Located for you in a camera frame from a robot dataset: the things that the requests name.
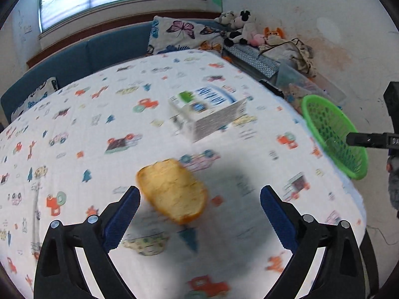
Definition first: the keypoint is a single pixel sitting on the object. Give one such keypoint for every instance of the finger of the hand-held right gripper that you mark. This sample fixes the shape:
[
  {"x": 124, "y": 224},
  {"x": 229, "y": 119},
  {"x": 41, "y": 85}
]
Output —
[{"x": 366, "y": 139}]

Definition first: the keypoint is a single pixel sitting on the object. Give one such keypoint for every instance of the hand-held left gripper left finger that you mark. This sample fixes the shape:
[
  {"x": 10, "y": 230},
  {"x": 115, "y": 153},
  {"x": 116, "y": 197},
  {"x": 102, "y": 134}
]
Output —
[{"x": 123, "y": 221}]

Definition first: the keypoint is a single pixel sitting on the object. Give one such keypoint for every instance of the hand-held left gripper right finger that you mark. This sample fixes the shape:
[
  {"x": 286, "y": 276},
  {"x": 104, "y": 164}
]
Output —
[{"x": 277, "y": 218}]

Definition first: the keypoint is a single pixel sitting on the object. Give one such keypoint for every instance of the green plastic mesh basket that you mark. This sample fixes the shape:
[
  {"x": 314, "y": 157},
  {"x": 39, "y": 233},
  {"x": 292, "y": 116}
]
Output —
[{"x": 336, "y": 137}]

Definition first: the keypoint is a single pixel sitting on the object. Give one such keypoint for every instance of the bread slice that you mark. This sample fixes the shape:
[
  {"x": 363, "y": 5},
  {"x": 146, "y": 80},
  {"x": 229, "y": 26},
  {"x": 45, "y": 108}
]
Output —
[{"x": 174, "y": 190}]

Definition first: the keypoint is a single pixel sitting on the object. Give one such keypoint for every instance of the person's right hand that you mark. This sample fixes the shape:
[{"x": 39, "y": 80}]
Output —
[{"x": 393, "y": 180}]

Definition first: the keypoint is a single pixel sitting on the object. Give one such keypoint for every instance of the printed vehicle blanket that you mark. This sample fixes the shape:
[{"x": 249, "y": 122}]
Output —
[{"x": 78, "y": 162}]

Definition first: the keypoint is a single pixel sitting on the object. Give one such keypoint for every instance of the clear plastic storage box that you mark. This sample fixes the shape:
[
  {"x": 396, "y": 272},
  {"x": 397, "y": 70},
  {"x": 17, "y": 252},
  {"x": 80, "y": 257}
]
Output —
[{"x": 314, "y": 84}]

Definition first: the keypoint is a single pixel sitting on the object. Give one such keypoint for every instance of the black device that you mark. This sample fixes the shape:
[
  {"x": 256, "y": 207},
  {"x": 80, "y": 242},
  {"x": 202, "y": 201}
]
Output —
[{"x": 271, "y": 87}]

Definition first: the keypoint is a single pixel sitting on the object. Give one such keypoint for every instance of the beige patterned cloth bag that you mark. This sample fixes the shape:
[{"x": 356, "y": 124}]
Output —
[{"x": 296, "y": 54}]

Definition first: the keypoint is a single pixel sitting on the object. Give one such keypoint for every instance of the white blue milk carton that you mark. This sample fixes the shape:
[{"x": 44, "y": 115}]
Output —
[{"x": 209, "y": 112}]

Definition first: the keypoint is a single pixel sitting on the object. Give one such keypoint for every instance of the grey patterned mat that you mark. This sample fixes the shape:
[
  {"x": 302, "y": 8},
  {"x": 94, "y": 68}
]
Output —
[{"x": 252, "y": 59}]

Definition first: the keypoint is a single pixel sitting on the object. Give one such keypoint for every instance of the orange fox plush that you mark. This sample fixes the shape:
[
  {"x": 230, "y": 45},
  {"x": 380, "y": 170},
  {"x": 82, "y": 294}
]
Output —
[{"x": 274, "y": 34}]

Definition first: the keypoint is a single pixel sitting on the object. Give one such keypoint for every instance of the pink plush toy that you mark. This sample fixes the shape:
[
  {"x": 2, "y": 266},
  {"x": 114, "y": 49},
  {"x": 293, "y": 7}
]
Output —
[{"x": 258, "y": 40}]

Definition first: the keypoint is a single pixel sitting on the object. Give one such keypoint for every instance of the small blue print pillow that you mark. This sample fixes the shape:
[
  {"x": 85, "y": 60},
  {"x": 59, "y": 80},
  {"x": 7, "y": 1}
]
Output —
[{"x": 34, "y": 98}]

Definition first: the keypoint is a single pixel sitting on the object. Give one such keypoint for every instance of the black white cow plush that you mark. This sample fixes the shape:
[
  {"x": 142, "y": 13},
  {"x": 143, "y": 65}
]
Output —
[{"x": 241, "y": 26}]

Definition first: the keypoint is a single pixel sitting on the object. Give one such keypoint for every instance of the blue padded sofa back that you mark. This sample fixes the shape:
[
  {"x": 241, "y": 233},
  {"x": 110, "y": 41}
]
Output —
[{"x": 109, "y": 48}]

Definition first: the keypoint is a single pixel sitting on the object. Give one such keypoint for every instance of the grey white plush toy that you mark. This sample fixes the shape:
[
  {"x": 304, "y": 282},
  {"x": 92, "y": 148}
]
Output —
[{"x": 226, "y": 18}]

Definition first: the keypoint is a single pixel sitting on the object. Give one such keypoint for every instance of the large butterfly print pillow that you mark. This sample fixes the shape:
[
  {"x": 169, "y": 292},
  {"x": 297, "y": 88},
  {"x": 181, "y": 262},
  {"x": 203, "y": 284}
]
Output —
[{"x": 184, "y": 34}]

